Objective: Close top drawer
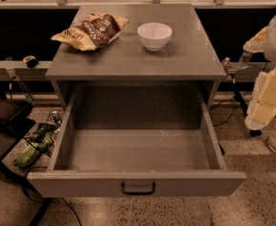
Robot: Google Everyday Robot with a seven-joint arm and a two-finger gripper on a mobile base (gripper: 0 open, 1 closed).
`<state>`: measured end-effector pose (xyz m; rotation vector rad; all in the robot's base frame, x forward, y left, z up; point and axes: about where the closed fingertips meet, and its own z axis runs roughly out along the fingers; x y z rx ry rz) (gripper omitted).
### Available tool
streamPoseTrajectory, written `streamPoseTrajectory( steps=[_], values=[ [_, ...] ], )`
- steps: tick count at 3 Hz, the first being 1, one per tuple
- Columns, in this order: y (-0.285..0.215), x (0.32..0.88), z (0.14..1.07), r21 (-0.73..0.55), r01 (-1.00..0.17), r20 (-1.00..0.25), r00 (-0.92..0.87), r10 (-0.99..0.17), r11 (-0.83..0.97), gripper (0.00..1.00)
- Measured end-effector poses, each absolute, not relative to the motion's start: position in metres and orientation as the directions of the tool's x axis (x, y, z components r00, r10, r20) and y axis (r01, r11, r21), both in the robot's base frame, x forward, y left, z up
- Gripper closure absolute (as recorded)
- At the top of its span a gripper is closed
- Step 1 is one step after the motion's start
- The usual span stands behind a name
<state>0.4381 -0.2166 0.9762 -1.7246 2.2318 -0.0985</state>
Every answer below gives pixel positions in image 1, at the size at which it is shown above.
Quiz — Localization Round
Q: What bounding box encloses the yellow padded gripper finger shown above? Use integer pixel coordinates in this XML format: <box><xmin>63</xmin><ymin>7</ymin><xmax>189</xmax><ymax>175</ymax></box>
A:
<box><xmin>243</xmin><ymin>27</ymin><xmax>268</xmax><ymax>54</ymax></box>

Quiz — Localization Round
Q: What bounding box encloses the grey top drawer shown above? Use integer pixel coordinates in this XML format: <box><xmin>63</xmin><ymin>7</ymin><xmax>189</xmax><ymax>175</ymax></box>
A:
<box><xmin>28</xmin><ymin>82</ymin><xmax>246</xmax><ymax>198</ymax></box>

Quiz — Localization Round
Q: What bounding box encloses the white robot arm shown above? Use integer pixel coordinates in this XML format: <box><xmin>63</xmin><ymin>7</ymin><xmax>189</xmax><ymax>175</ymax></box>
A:
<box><xmin>243</xmin><ymin>15</ymin><xmax>276</xmax><ymax>130</ymax></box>

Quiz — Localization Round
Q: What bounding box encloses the grey drawer cabinet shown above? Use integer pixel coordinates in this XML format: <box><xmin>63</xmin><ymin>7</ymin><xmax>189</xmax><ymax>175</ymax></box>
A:
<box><xmin>46</xmin><ymin>4</ymin><xmax>225</xmax><ymax>104</ymax></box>

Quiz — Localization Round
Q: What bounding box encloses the clear plastic water bottle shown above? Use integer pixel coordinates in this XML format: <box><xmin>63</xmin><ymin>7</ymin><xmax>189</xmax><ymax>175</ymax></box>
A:
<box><xmin>237</xmin><ymin>51</ymin><xmax>252</xmax><ymax>70</ymax></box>

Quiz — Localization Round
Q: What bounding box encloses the black tripod stand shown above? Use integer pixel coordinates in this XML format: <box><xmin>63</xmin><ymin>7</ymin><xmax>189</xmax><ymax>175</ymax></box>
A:
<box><xmin>221</xmin><ymin>57</ymin><xmax>264</xmax><ymax>138</ymax></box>

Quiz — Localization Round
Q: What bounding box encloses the white ceramic bowl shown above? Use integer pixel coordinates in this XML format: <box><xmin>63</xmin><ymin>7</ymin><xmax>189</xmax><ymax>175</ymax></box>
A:
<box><xmin>138</xmin><ymin>23</ymin><xmax>172</xmax><ymax>52</ymax></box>

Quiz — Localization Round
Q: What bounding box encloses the brown yellow chip bag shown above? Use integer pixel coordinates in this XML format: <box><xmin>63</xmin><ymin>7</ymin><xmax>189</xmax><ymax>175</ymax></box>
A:
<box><xmin>51</xmin><ymin>12</ymin><xmax>129</xmax><ymax>51</ymax></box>

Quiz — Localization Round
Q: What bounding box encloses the soda can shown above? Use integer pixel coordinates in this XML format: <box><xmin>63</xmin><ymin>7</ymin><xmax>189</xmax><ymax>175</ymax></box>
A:
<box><xmin>50</xmin><ymin>110</ymin><xmax>62</xmax><ymax>126</ymax></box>

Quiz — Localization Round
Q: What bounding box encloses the black yellow tape measure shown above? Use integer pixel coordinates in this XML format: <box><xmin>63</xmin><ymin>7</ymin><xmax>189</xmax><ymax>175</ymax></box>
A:
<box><xmin>23</xmin><ymin>56</ymin><xmax>39</xmax><ymax>69</ymax></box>

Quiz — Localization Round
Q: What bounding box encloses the green snack bag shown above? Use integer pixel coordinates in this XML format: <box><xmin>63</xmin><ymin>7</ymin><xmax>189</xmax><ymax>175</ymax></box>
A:
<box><xmin>13</xmin><ymin>133</ymin><xmax>54</xmax><ymax>169</ymax></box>

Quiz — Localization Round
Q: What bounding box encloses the black side table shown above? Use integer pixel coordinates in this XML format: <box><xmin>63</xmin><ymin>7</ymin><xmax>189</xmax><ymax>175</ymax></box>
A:
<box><xmin>0</xmin><ymin>89</ymin><xmax>54</xmax><ymax>226</ymax></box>

